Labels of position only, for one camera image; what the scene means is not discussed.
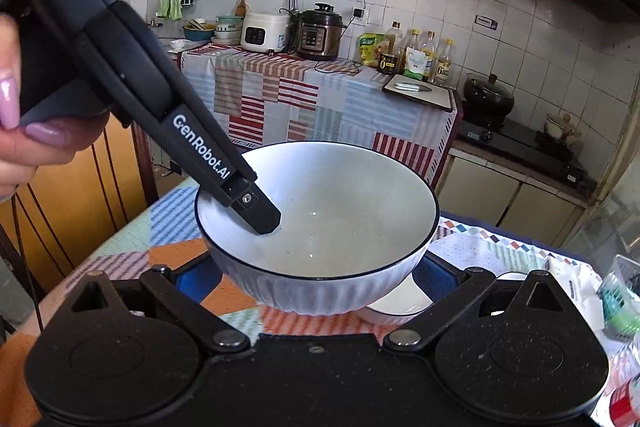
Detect yellow green seasoning packet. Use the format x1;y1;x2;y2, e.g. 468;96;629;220
358;31;386;68

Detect white ribbed bowl dark rim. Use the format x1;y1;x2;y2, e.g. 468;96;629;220
194;140;441;314
357;273;437;327

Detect striped patchwork counter cloth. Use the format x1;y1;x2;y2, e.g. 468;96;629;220
177;44;459;191

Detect black lidded wok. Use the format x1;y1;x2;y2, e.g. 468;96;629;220
462;73;516;130

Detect person's left hand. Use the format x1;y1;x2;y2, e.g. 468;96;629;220
0;13;112;204

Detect white salt bag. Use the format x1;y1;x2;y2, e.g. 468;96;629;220
404;46;427;80

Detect dark cutting board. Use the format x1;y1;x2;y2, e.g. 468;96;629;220
382;74;454;112

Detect dark soy sauce bottle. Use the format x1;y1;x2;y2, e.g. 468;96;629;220
377;20;404;76

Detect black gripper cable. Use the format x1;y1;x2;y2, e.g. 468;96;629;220
9;196;47;340

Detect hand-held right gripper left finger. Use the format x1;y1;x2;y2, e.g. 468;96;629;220
67;256;252;356

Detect wooden chair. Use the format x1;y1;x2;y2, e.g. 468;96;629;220
0;116;153;295

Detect green cloth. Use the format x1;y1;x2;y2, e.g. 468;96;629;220
158;0;197;22

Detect white rice cooker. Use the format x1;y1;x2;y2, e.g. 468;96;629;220
240;11;293;54

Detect red label water bottle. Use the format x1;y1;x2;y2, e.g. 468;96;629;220
606;371;640;427

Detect checked patchwork tablecloth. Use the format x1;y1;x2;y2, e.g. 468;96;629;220
0;179;640;427

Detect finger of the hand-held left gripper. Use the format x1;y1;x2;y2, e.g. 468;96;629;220
219;176;282;237

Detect black silver pressure cooker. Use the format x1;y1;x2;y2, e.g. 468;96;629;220
294;2;347;62

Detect white tissue pack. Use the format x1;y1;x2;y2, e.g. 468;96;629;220
544;256;604;334

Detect clear plastic basket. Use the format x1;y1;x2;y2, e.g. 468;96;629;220
597;254;640;344

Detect stack of pale bowls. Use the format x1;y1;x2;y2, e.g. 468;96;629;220
214;15;245;46

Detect cream base cabinet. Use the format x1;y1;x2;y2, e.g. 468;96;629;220
439;146;588;249

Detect blue basin with chopsticks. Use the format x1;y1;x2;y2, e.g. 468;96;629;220
182;19;217;43

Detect black gas stove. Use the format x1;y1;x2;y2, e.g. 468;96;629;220
452;116;599;198

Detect yellow cap vinegar bottle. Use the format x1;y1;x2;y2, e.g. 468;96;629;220
433;38;456;88

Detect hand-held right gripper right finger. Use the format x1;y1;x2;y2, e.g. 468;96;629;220
382;254;572;354

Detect small cream pot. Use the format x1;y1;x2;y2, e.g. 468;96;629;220
544;111;584;148

